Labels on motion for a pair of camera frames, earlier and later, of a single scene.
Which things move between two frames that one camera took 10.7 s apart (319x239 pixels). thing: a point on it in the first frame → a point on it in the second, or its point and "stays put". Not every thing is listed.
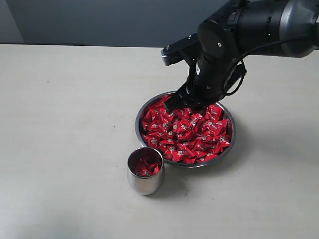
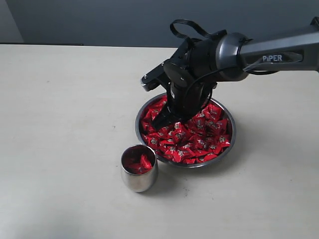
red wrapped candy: (152, 141) stays put
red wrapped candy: (224, 141) stays put
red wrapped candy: (181, 155) stays put
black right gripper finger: (182, 98) → (166, 117)
